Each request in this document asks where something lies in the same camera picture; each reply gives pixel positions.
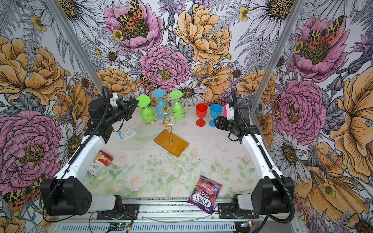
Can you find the purple Fox's candy bag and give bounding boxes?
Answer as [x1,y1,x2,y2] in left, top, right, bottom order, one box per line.
[188,175,222,215]

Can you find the blue front wine glass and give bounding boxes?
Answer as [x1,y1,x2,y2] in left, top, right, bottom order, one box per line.
[209,104,223,128]

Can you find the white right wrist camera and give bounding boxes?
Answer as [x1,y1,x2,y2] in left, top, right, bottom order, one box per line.
[227,107,235,120]

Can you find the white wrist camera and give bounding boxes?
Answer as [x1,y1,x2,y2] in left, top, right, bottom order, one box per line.
[110,93,119,108]
[227,107,235,120]

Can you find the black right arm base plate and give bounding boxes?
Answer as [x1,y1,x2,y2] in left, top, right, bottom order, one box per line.
[217,203,258,219]

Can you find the red wine glass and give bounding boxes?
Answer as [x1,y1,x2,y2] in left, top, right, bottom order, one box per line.
[196,103,208,127]

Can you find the green wine glass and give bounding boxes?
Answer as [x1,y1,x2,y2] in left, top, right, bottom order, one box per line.
[170,90,185,120]
[137,95,156,124]

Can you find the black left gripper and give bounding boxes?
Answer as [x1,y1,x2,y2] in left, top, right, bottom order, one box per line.
[105,98,140,124]

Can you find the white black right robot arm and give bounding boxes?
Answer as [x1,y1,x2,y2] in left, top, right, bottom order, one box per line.
[214,116,295,223]

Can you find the pink wine glass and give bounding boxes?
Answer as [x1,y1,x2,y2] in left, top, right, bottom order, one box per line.
[223,104,229,117]

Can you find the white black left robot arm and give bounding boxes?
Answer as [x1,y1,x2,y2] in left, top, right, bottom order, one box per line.
[40,100,138,216]

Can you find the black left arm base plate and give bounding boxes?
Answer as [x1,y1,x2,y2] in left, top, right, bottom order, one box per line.
[96,203,140,220]

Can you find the aluminium front frame rail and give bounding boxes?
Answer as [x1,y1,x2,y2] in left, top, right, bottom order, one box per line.
[51,198,307,233]

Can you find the black right corrugated cable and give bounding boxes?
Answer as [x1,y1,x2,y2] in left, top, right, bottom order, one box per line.
[231,88,295,233]

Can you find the red white small box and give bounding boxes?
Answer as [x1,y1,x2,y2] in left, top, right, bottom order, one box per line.
[87,150,113,177]

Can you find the blue rear wine glass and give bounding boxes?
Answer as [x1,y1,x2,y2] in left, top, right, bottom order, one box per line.
[153,89,166,118]

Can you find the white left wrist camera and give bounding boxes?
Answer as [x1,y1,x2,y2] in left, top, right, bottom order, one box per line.
[110,93,119,108]

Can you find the gold wire wooden glass rack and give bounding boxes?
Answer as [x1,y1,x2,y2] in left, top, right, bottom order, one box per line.
[153,106,188,157]

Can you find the white blue sachet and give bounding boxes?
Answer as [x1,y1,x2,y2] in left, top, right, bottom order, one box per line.
[117,127,137,141]

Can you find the blue wine glass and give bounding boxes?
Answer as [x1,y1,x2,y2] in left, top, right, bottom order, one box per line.
[153,89,166,118]
[209,104,223,128]

